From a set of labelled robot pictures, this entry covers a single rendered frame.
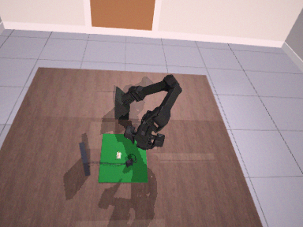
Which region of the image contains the green circuit board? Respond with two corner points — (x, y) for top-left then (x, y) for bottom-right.
(98, 134), (148, 183)

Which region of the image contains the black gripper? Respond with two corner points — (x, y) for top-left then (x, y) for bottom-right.
(124, 125), (165, 149)

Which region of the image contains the dark grey cooling fan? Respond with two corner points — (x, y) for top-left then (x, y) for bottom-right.
(80, 142), (91, 176)

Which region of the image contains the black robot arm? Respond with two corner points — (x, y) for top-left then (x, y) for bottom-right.
(121, 74), (182, 150)

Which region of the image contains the black fan cable with plug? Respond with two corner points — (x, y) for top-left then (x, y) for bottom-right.
(96, 158), (133, 168)

